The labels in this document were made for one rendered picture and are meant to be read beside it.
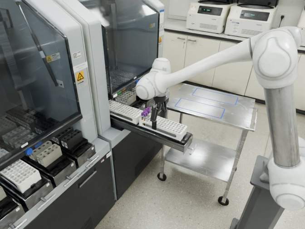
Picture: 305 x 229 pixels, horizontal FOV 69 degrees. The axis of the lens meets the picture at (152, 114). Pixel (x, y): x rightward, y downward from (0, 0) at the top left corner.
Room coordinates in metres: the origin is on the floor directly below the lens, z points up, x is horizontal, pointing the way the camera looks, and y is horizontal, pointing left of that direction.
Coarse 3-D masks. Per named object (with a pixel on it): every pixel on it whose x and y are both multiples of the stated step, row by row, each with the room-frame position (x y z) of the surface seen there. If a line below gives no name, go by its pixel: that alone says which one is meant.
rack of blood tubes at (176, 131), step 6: (150, 114) 1.23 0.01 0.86; (162, 120) 1.17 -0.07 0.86; (168, 120) 1.17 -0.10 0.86; (144, 126) 1.15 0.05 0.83; (150, 126) 1.15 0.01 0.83; (162, 126) 1.11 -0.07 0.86; (168, 126) 1.10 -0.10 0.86; (174, 126) 1.11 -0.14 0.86; (180, 126) 1.11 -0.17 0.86; (186, 126) 1.11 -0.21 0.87; (162, 132) 1.11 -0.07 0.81; (168, 132) 1.12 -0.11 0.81; (174, 132) 1.04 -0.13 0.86; (180, 132) 1.05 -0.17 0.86; (186, 132) 1.10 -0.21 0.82; (174, 138) 1.04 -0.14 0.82; (180, 138) 1.03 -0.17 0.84
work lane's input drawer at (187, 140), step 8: (112, 120) 1.26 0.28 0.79; (120, 120) 1.23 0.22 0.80; (128, 128) 1.19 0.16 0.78; (136, 128) 1.16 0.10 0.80; (144, 128) 1.14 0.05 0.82; (144, 136) 1.13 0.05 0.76; (152, 136) 1.10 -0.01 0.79; (160, 136) 1.08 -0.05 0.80; (184, 136) 1.06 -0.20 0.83; (192, 136) 1.10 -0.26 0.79; (168, 144) 1.04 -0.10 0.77; (176, 144) 1.02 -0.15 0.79; (184, 144) 1.01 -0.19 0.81; (184, 152) 1.00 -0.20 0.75; (192, 152) 1.00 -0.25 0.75
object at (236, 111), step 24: (192, 96) 1.58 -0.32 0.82; (216, 96) 1.59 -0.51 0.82; (240, 96) 1.60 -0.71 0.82; (216, 120) 1.25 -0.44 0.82; (240, 120) 1.25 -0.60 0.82; (192, 144) 1.62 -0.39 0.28; (216, 144) 1.63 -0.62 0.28; (240, 144) 1.17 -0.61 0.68; (192, 168) 1.32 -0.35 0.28; (216, 168) 1.32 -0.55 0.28
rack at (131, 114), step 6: (108, 102) 1.37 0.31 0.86; (114, 102) 1.38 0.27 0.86; (114, 108) 1.29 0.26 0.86; (120, 108) 1.29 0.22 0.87; (126, 108) 1.31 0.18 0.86; (132, 108) 1.31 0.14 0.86; (114, 114) 1.27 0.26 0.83; (120, 114) 1.30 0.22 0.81; (126, 114) 1.22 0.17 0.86; (132, 114) 1.22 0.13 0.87; (138, 114) 1.22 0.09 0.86; (132, 120) 1.23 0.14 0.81; (138, 120) 1.20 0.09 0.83
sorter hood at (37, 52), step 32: (0, 0) 1.06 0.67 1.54; (0, 32) 0.88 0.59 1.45; (32, 32) 0.96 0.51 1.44; (0, 64) 0.76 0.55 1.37; (32, 64) 0.86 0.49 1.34; (64, 64) 0.99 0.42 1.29; (0, 96) 0.72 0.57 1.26; (32, 96) 0.82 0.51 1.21; (64, 96) 0.96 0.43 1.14; (0, 128) 0.68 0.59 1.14; (32, 128) 0.78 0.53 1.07; (64, 128) 0.91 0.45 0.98; (0, 160) 0.64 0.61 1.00
